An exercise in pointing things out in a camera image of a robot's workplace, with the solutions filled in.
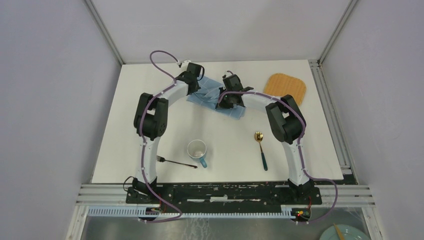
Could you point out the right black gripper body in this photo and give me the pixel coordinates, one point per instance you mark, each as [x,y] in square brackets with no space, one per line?
[226,102]

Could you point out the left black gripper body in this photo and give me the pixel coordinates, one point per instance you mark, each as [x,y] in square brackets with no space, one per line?
[197,87]

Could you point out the blue checked cloth napkin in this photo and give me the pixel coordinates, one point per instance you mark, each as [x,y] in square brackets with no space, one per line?
[208,95]

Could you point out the woven bamboo placemat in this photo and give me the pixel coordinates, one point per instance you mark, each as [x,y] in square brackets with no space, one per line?
[280,85]

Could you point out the white blue mug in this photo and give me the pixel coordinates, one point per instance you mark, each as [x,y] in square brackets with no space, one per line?
[197,151]

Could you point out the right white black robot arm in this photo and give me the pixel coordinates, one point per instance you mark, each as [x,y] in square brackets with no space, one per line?
[286,122]

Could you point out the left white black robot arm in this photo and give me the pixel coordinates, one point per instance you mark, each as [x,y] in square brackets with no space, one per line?
[151,119]

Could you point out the black metal fork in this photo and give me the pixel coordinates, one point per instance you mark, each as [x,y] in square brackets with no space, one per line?
[162,160]

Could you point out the wooden chopstick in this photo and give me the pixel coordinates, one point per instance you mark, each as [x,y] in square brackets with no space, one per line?
[338,232]

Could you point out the green plate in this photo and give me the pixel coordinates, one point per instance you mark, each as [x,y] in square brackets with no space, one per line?
[348,232]

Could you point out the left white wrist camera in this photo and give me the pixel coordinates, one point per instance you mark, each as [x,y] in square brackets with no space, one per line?
[183,63]

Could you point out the gold spoon teal handle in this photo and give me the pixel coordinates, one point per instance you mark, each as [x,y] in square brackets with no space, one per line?
[258,136]

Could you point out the light blue cable duct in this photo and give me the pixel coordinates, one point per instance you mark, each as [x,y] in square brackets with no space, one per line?
[142,212]

